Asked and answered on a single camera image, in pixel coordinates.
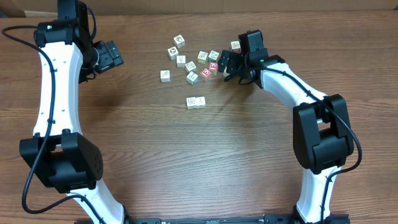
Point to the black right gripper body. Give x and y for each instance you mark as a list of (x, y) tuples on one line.
[(236, 64)]

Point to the dog picture green block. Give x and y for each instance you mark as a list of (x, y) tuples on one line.
[(213, 56)]

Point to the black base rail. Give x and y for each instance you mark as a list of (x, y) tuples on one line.
[(266, 219)]

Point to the giraffe picture block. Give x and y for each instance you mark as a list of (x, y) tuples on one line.
[(200, 102)]

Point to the line drawing wooden block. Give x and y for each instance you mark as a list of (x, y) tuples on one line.
[(191, 103)]

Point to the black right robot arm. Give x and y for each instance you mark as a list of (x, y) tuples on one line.
[(322, 134)]

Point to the green sided picture block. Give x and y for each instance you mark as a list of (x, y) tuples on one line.
[(165, 76)]

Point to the upper red letter block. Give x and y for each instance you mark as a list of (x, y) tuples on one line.
[(213, 67)]

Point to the lower red letter block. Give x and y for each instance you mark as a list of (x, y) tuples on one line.
[(206, 74)]

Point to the soccer ball picture block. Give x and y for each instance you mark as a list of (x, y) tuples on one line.
[(173, 53)]

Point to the ice cream picture block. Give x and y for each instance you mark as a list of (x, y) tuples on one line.
[(181, 60)]

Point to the snail picture block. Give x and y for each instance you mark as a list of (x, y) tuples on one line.
[(190, 67)]

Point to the face picture block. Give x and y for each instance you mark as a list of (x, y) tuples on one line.
[(179, 41)]

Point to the blue sided picture block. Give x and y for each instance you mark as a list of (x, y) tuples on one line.
[(192, 78)]

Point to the red letter block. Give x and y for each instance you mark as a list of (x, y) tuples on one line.
[(206, 74), (213, 67)]

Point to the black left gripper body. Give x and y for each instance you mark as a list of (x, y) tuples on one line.
[(107, 58)]

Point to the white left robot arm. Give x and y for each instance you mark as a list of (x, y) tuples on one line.
[(58, 154)]

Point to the tree picture red block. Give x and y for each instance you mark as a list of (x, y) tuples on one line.
[(235, 47)]

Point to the turtle picture block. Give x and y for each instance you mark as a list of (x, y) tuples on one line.
[(202, 57)]

